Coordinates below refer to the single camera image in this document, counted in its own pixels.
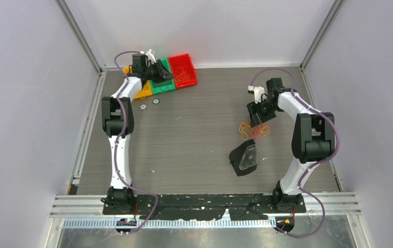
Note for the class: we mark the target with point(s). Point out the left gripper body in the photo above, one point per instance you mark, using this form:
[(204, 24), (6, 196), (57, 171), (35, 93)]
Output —
[(150, 72)]

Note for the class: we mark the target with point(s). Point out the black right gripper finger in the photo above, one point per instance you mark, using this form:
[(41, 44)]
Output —
[(253, 114), (267, 115)]

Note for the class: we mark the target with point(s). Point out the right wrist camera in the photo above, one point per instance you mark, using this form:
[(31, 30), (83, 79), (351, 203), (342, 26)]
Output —
[(258, 93)]

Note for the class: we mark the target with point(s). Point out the green plastic bin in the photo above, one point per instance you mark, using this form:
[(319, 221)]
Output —
[(166, 85)]

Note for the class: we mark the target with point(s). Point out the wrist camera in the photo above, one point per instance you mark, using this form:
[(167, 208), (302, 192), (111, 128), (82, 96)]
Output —
[(151, 55), (258, 93)]

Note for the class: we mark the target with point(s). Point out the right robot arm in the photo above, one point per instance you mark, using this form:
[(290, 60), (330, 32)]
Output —
[(313, 139)]

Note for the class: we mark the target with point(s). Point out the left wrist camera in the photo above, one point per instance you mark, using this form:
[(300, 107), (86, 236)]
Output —
[(151, 55)]

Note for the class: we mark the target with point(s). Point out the red plastic bin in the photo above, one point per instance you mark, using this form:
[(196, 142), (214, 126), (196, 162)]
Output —
[(183, 70)]

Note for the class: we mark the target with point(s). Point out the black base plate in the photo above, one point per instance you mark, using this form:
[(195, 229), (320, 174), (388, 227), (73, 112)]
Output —
[(204, 207)]

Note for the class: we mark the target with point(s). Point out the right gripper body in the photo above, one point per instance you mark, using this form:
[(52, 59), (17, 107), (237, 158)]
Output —
[(265, 107)]

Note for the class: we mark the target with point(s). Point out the yellow plastic bin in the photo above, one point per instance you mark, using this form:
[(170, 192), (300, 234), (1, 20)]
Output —
[(143, 91)]

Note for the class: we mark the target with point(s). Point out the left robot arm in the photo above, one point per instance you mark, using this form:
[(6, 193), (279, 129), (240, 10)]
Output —
[(118, 122)]

